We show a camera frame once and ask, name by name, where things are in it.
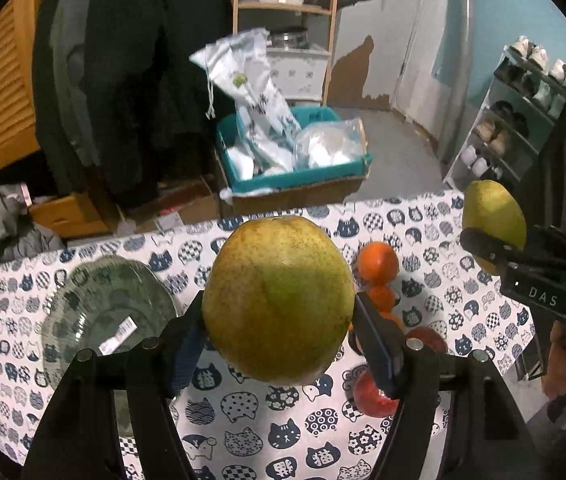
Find brown cardboard box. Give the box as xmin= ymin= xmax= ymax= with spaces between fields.
xmin=213 ymin=149 xmax=371 ymax=221

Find steel pot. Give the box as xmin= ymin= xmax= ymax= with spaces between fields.
xmin=269 ymin=27 xmax=308 ymax=52

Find white patterned storage box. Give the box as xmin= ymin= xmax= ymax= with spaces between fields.
xmin=266 ymin=49 xmax=332 ymax=104

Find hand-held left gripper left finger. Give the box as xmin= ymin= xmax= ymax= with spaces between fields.
xmin=22 ymin=290 xmax=210 ymax=480

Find small yellow-green pear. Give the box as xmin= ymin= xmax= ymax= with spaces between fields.
xmin=462 ymin=180 xmax=528 ymax=277

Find dark hanging coats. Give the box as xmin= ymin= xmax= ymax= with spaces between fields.
xmin=32 ymin=0 xmax=238 ymax=207

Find row of shoes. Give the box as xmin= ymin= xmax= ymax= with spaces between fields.
xmin=458 ymin=36 xmax=566 ymax=181

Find wooden shelf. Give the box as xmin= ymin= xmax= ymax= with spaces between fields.
xmin=231 ymin=0 xmax=344 ymax=107

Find large yellow-green pear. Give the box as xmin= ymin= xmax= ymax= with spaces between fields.
xmin=202 ymin=216 xmax=356 ymax=386

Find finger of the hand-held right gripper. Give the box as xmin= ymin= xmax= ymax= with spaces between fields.
xmin=459 ymin=227 xmax=520 ymax=275
xmin=525 ymin=224 xmax=566 ymax=268

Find cat print tablecloth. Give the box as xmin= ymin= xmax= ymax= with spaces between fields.
xmin=0 ymin=190 xmax=536 ymax=480

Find wooden box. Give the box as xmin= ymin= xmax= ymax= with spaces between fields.
xmin=28 ymin=191 xmax=114 ymax=241

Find large orange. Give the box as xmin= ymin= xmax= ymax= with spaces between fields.
xmin=357 ymin=241 xmax=400 ymax=284

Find grey cloth pile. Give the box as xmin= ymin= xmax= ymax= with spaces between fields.
xmin=0 ymin=177 xmax=67 ymax=264

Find white shoe rack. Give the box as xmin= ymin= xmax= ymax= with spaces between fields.
xmin=442 ymin=44 xmax=566 ymax=202

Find small dark orange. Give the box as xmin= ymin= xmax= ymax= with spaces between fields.
xmin=367 ymin=285 xmax=396 ymax=312

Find large red apple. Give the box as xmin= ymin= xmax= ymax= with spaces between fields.
xmin=352 ymin=367 xmax=400 ymax=419

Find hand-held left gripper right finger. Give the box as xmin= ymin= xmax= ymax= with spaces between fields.
xmin=353 ymin=292 xmax=544 ymax=480

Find flat cardboard sheets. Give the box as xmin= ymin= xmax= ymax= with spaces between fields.
xmin=127 ymin=179 xmax=222 ymax=235

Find clear plastic bag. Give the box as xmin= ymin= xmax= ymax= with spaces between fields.
xmin=293 ymin=118 xmax=366 ymax=170

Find white door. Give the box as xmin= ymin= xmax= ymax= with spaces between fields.
xmin=392 ymin=0 xmax=464 ymax=163

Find black jacket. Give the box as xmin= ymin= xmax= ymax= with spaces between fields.
xmin=512 ymin=85 xmax=566 ymax=241

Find small dark red apple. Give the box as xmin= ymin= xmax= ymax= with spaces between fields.
xmin=405 ymin=326 xmax=449 ymax=357

